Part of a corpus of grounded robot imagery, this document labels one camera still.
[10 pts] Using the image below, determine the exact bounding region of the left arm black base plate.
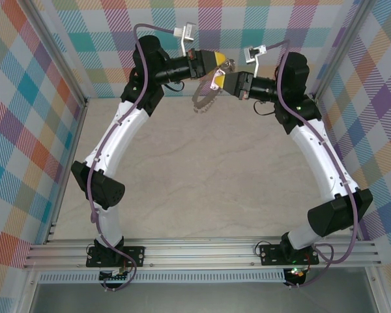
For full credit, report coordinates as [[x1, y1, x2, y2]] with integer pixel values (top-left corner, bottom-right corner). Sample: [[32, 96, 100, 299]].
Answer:
[[85, 245, 146, 269]]

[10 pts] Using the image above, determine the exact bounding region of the aluminium corner post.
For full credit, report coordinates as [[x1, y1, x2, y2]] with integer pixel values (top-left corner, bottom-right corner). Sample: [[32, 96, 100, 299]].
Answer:
[[308, 0, 374, 105], [19, 0, 89, 107]]

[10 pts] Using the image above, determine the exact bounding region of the white slotted cable duct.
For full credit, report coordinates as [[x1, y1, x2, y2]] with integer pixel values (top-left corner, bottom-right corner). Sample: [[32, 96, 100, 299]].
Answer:
[[38, 269, 286, 284]]

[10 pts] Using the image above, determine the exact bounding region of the aluminium frame leg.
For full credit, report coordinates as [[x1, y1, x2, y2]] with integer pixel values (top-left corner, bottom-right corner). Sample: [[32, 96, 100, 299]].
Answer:
[[18, 269, 42, 313], [364, 267, 390, 313]]

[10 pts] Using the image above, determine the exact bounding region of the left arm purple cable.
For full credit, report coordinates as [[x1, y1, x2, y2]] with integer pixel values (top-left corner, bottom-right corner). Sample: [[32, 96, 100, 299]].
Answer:
[[87, 23, 176, 292]]

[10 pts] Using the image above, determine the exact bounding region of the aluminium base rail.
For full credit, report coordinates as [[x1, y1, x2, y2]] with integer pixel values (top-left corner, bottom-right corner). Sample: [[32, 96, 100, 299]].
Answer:
[[22, 237, 382, 270]]

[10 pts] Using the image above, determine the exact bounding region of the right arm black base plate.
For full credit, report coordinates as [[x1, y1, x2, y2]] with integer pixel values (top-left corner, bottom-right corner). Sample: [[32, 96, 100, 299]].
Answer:
[[259, 245, 320, 267]]

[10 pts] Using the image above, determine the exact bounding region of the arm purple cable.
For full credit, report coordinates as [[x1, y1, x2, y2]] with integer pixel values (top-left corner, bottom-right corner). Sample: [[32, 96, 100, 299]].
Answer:
[[87, 23, 176, 292], [266, 38, 360, 290]]

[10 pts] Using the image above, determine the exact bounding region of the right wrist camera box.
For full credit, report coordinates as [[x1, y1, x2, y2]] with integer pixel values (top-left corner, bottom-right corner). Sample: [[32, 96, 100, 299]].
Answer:
[[243, 44, 268, 79]]

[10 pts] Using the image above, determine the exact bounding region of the aluminium side rail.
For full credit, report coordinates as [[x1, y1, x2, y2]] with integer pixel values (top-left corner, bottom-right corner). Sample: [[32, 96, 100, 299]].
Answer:
[[44, 97, 89, 245]]

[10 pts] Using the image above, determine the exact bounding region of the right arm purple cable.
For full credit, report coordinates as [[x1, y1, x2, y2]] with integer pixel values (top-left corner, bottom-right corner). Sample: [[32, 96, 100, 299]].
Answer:
[[266, 38, 360, 290]]

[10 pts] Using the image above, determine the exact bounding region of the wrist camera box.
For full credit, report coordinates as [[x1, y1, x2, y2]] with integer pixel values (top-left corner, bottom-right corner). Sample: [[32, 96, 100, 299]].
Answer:
[[172, 21, 197, 57], [243, 44, 268, 79]]

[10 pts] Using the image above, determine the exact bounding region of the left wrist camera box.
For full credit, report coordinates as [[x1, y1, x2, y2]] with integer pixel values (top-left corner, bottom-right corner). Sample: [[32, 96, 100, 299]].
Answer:
[[172, 21, 197, 57]]

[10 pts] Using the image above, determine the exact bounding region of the grey metal shelf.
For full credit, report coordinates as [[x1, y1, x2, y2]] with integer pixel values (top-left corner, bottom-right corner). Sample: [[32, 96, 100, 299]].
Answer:
[[29, 282, 379, 313]]

